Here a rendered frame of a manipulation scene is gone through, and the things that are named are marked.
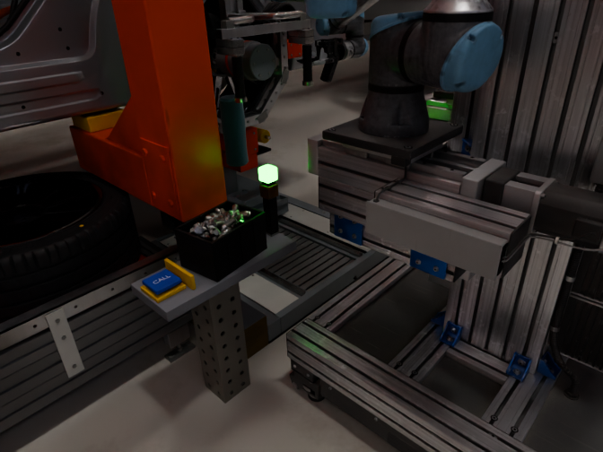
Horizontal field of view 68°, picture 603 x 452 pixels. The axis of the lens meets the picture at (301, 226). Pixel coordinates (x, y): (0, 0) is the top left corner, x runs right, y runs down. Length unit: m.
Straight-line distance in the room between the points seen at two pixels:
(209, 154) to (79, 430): 0.87
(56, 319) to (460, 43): 1.12
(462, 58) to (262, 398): 1.08
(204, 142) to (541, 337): 0.98
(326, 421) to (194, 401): 0.40
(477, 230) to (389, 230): 0.16
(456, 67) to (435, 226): 0.27
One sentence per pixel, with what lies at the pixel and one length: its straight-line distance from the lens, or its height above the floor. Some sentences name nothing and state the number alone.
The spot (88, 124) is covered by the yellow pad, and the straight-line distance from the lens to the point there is 1.69.
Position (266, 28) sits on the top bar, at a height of 0.97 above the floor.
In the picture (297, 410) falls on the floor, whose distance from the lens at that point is 1.43.
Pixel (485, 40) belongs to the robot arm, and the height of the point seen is 1.01.
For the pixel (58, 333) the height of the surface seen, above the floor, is 0.32.
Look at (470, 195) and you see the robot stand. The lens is 0.91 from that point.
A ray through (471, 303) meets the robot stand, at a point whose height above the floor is 0.36.
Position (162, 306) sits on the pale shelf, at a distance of 1.12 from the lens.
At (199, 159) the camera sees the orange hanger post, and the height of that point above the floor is 0.69.
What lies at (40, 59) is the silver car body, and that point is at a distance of 1.65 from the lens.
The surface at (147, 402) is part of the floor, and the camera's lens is 1.54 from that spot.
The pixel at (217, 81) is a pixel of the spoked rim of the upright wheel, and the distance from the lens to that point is 1.94.
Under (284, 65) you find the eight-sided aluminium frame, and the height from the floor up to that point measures 0.80.
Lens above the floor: 1.11
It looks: 29 degrees down
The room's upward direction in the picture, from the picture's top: 2 degrees counter-clockwise
